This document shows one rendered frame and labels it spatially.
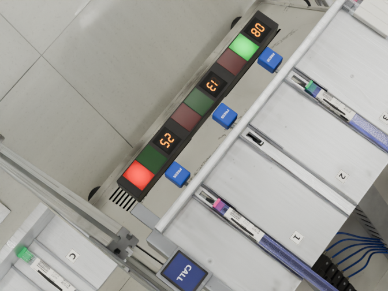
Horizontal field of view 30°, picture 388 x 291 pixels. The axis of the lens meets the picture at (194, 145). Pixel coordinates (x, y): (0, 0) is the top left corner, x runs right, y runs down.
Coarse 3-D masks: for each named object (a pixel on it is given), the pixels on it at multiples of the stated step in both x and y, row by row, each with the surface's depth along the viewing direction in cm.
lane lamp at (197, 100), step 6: (198, 90) 105; (192, 96) 105; (198, 96) 105; (204, 96) 105; (186, 102) 104; (192, 102) 105; (198, 102) 105; (204, 102) 105; (210, 102) 105; (192, 108) 104; (198, 108) 104; (204, 108) 104
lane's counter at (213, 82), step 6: (210, 72) 106; (204, 78) 106; (210, 78) 106; (216, 78) 106; (204, 84) 105; (210, 84) 105; (216, 84) 105; (222, 84) 105; (210, 90) 105; (216, 90) 105; (216, 96) 105
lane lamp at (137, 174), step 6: (138, 162) 102; (132, 168) 102; (138, 168) 102; (144, 168) 102; (126, 174) 102; (132, 174) 102; (138, 174) 102; (144, 174) 102; (150, 174) 102; (132, 180) 101; (138, 180) 101; (144, 180) 101; (150, 180) 102; (138, 186) 101; (144, 186) 101
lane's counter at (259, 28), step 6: (252, 24) 108; (258, 24) 108; (264, 24) 108; (246, 30) 108; (252, 30) 108; (258, 30) 108; (264, 30) 108; (270, 30) 108; (252, 36) 107; (258, 36) 107; (264, 36) 107
